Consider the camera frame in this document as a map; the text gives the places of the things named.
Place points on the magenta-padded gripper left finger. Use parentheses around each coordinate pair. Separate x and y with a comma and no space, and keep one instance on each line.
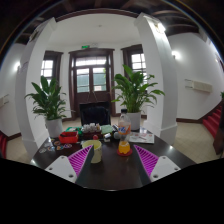
(61,166)

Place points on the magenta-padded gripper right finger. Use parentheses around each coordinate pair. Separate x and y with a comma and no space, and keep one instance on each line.
(163,166)

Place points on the orange drink bottle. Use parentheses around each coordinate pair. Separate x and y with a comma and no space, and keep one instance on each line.
(124,133)

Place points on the sheet of colourful round stickers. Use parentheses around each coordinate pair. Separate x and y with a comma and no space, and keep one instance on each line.
(55,146)

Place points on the red box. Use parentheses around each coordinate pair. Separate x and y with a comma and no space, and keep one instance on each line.
(68,137)

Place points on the white printed leaflet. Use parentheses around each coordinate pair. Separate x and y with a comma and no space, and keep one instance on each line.
(141,137)

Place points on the green box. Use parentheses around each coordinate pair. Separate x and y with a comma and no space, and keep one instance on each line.
(71,129)

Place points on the cream yellow cup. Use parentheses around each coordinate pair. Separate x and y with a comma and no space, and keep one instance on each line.
(97,150)

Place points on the small red ball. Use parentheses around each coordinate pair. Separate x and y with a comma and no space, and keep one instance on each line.
(95,137)

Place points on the flat round red coaster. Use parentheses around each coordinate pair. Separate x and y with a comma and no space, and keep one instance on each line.
(119,153)

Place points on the tray of small white packets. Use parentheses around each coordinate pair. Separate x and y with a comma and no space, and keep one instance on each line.
(90,128)

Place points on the small dark round container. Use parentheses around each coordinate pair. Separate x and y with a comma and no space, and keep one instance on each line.
(116,135)

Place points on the green cloth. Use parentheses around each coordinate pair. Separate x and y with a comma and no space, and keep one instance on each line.
(107,129)

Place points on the black office chair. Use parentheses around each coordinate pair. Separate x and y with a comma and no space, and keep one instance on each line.
(95,115)

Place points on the dark wooden stair railing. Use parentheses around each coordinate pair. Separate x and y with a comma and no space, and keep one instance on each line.
(219,133)

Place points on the red-carpeted staircase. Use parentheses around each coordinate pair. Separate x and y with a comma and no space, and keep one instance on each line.
(213,123)

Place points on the dark wooden double door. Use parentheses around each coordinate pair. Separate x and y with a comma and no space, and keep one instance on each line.
(81,100)

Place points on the large potted plant, white pot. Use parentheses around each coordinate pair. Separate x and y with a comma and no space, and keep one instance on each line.
(135,93)

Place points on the dark-framed window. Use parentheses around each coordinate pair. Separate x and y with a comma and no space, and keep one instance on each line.
(136,61)
(48,68)

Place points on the green exit sign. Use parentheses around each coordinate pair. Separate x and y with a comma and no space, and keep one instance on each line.
(85,46)

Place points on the white wall air conditioner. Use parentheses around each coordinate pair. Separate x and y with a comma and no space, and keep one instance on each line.
(200,86)

